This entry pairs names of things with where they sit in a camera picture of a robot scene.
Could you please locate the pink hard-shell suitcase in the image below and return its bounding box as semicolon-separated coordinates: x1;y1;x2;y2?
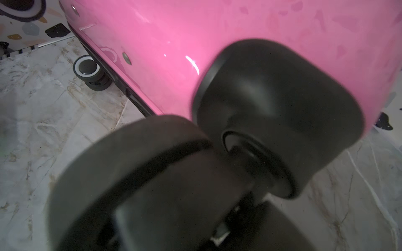
48;1;402;251

